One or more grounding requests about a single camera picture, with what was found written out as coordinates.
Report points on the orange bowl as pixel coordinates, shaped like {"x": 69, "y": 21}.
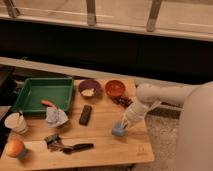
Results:
{"x": 114, "y": 88}

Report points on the white food in bowl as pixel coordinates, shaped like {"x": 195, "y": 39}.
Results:
{"x": 88, "y": 92}

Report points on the white paper cup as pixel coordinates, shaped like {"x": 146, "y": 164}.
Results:
{"x": 16, "y": 123}

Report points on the purple bowl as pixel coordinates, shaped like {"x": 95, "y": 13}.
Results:
{"x": 88, "y": 84}

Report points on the crumpled white cloth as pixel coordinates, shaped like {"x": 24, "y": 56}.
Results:
{"x": 55, "y": 117}

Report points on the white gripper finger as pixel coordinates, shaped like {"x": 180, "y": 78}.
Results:
{"x": 127, "y": 126}
{"x": 123, "y": 123}

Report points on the orange apple fruit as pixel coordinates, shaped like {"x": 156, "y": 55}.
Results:
{"x": 14, "y": 148}

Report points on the black remote control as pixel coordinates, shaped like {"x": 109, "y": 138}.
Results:
{"x": 85, "y": 115}

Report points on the black handled knife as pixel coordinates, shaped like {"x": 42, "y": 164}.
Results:
{"x": 77, "y": 147}

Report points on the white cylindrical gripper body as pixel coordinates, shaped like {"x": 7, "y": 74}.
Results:
{"x": 136, "y": 112}

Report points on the green plastic tray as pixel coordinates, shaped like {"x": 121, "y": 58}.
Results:
{"x": 57, "y": 90}

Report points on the blue sponge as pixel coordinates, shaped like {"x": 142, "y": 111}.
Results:
{"x": 118, "y": 129}

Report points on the orange carrot toy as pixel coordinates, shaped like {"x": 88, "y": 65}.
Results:
{"x": 48, "y": 103}

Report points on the dark binder clip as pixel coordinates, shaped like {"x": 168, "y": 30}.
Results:
{"x": 54, "y": 138}

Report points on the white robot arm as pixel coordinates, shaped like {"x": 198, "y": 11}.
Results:
{"x": 149, "y": 96}

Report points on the dark brown pine cone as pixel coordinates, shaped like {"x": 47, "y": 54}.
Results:
{"x": 123, "y": 101}

